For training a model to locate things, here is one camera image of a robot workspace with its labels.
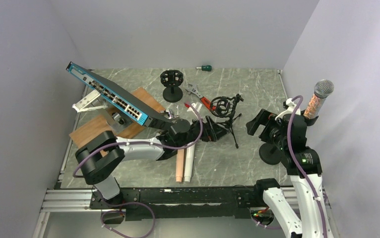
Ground black shock mount desk stand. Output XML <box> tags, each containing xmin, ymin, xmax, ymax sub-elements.
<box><xmin>160</xmin><ymin>69</ymin><xmax>184</xmax><ymax>103</ymax></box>

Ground green stubby screwdriver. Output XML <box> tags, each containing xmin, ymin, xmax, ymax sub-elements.
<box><xmin>195</xmin><ymin>65</ymin><xmax>212</xmax><ymax>72</ymax></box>

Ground blue black network switch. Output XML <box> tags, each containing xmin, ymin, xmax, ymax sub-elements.
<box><xmin>66</xmin><ymin>62</ymin><xmax>174</xmax><ymax>130</ymax></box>

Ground sprinkle pattern silver microphone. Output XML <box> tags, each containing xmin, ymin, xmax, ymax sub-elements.
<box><xmin>303</xmin><ymin>79</ymin><xmax>334</xmax><ymax>119</ymax></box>

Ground wooden board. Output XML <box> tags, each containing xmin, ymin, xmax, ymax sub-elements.
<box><xmin>70</xmin><ymin>87</ymin><xmax>165</xmax><ymax>148</ymax></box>

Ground black round base clip stand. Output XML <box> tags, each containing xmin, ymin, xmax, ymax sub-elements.
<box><xmin>258</xmin><ymin>113</ymin><xmax>319</xmax><ymax>166</ymax></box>

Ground white microphone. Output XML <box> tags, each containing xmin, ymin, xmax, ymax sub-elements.
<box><xmin>184</xmin><ymin>145</ymin><xmax>195</xmax><ymax>182</ymax></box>

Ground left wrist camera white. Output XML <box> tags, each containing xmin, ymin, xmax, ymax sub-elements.
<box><xmin>185</xmin><ymin>103</ymin><xmax>202</xmax><ymax>113</ymax></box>

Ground silver metal clamp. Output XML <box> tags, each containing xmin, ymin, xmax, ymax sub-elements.
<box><xmin>159</xmin><ymin>109</ymin><xmax>180</xmax><ymax>120</ymax></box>

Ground black mini tripod stand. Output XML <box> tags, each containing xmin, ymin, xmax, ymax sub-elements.
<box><xmin>209</xmin><ymin>94</ymin><xmax>244</xmax><ymax>149</ymax></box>

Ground white bracket stand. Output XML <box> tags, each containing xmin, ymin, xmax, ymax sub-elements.
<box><xmin>72</xmin><ymin>90</ymin><xmax>108</xmax><ymax>113</ymax></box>

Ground grey metal mount block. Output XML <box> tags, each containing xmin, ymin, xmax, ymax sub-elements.
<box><xmin>106</xmin><ymin>112</ymin><xmax>132</xmax><ymax>134</ymax></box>

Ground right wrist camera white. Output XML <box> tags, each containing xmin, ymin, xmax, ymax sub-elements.
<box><xmin>275</xmin><ymin>98</ymin><xmax>301</xmax><ymax>121</ymax></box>

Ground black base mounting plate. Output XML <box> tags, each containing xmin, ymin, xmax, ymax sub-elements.
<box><xmin>89</xmin><ymin>185</ymin><xmax>266</xmax><ymax>221</ymax></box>

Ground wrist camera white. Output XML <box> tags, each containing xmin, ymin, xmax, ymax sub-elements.
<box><xmin>275</xmin><ymin>98</ymin><xmax>301</xmax><ymax>121</ymax></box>
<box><xmin>185</xmin><ymin>103</ymin><xmax>202</xmax><ymax>113</ymax></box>

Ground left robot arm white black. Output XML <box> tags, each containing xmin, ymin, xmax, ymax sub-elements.
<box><xmin>73</xmin><ymin>116</ymin><xmax>228</xmax><ymax>208</ymax></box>

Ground red handled adjustable wrench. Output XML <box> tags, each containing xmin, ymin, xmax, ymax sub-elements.
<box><xmin>185</xmin><ymin>83</ymin><xmax>216</xmax><ymax>110</ymax></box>

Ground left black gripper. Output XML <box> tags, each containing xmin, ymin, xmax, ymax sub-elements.
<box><xmin>177</xmin><ymin>116</ymin><xmax>230</xmax><ymax>149</ymax></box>

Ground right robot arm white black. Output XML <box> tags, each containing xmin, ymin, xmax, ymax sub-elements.
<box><xmin>246</xmin><ymin>109</ymin><xmax>334</xmax><ymax>238</ymax></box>

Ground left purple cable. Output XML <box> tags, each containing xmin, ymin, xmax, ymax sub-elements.
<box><xmin>72</xmin><ymin>103</ymin><xmax>204</xmax><ymax>238</ymax></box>

